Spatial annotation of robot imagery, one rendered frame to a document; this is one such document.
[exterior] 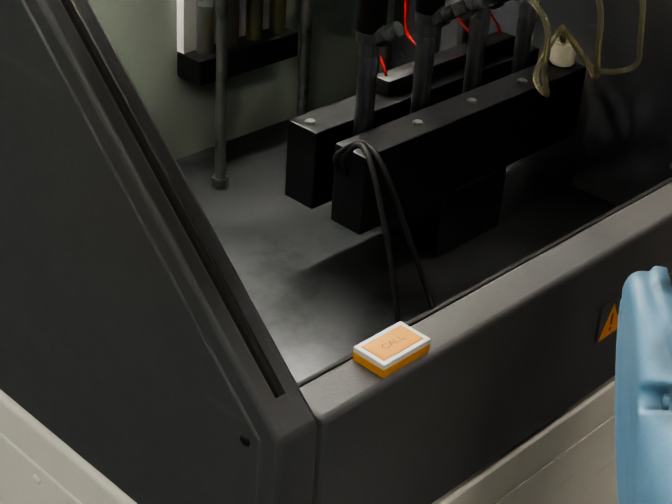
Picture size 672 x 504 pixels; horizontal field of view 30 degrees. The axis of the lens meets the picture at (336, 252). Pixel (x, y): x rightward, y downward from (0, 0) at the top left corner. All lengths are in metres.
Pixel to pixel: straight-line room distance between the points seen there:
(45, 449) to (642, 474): 0.76
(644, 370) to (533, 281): 0.61
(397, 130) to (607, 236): 0.22
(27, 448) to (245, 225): 0.33
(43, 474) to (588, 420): 0.49
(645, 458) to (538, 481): 0.77
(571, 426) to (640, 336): 0.76
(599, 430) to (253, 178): 0.46
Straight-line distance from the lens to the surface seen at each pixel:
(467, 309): 0.97
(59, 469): 1.10
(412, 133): 1.16
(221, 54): 1.29
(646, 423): 0.40
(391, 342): 0.90
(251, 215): 1.31
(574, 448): 1.20
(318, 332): 1.13
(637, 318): 0.42
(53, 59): 0.88
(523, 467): 1.13
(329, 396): 0.86
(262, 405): 0.82
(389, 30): 1.11
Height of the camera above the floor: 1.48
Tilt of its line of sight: 31 degrees down
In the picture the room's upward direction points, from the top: 4 degrees clockwise
